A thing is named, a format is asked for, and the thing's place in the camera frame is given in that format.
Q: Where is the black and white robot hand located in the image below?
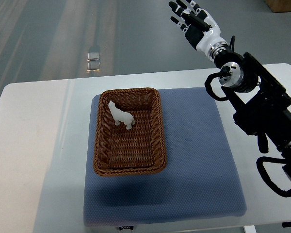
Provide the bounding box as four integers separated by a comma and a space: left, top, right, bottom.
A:
168, 0, 228, 61

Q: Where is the white bear figurine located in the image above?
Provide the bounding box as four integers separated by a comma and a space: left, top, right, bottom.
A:
108, 101, 135, 130

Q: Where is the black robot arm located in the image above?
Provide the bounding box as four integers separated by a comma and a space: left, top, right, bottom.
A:
205, 38, 291, 163

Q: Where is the brown wicker basket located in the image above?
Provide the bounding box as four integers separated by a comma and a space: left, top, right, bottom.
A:
93, 87, 167, 176

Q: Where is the wooden box corner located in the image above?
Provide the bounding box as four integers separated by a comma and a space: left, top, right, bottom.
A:
265, 0, 291, 13

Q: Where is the metal floor socket plate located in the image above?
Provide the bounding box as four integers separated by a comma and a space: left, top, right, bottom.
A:
87, 51, 100, 61

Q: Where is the blue fabric cushion mat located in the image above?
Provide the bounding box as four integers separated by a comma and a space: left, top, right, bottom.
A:
83, 88, 246, 227

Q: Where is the black label tag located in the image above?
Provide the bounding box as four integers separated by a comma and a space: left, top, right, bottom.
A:
119, 226, 134, 231

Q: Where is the black cable loop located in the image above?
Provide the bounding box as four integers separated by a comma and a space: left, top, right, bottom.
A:
256, 156, 291, 198

